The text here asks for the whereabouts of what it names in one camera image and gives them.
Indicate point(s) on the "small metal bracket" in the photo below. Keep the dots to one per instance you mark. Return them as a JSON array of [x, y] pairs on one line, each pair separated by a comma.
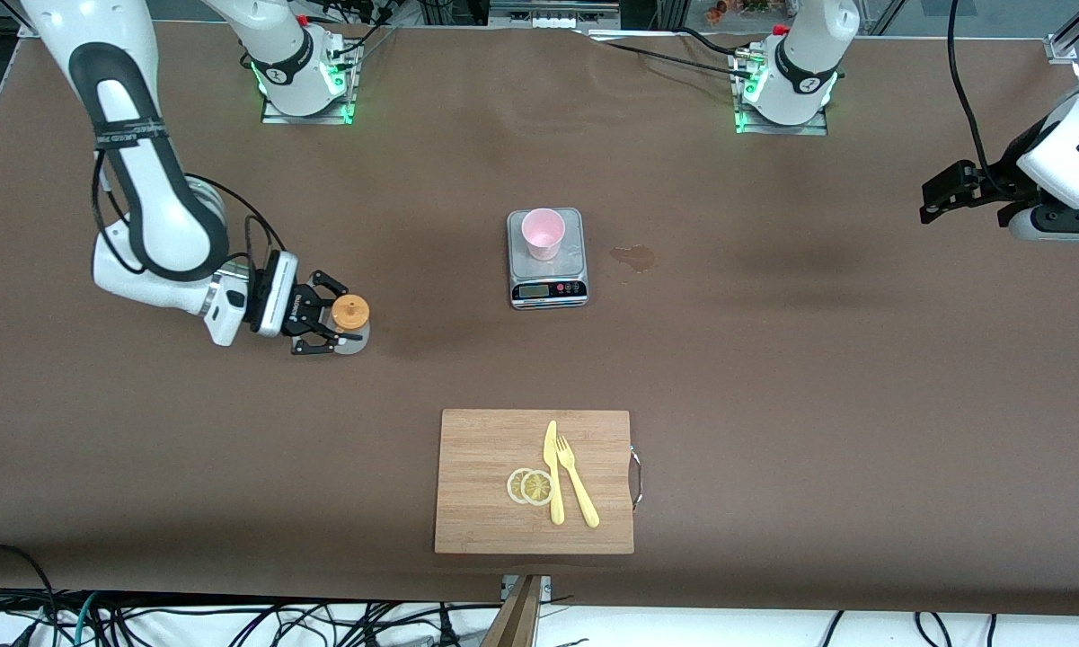
[[545, 589]]

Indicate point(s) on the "pink plastic cup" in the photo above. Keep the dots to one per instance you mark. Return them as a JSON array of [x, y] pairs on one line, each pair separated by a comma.
[[543, 235]]

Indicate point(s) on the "lemon slice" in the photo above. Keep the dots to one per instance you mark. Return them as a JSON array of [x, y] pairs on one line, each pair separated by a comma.
[[536, 487], [513, 485]]

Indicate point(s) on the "brown table cover sheet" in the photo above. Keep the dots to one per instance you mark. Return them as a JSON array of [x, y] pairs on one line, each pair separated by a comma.
[[234, 449]]

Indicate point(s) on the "clear squeeze bottle orange cap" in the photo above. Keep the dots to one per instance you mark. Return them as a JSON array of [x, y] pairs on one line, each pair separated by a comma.
[[350, 312]]

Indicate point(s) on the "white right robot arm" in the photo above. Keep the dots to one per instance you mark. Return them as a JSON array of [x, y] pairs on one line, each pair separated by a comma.
[[274, 31]]

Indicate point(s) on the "wooden cutting board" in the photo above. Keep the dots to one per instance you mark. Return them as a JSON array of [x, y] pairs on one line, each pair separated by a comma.
[[476, 521]]

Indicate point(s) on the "yellow plastic knife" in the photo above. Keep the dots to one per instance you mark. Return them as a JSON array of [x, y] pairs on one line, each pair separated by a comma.
[[556, 494]]

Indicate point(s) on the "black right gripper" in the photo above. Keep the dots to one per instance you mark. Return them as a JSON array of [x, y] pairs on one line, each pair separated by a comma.
[[303, 309]]

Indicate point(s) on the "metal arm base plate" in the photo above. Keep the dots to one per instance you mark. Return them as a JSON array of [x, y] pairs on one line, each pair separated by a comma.
[[305, 119], [782, 129]]

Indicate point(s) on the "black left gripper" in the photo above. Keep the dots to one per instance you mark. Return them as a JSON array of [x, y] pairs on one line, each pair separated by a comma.
[[1000, 181]]

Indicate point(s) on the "wooden post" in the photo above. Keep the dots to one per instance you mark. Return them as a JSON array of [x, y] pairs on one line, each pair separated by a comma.
[[517, 624]]

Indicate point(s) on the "silver digital kitchen scale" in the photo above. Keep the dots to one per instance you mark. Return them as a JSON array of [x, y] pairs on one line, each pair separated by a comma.
[[568, 270]]

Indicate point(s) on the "yellow plastic fork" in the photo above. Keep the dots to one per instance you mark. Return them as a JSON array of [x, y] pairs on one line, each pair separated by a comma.
[[586, 503]]

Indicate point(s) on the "white power strip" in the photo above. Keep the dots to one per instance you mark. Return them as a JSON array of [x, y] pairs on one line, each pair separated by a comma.
[[552, 16]]

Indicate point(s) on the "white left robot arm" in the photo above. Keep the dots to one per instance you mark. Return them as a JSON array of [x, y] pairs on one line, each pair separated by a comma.
[[804, 54]]

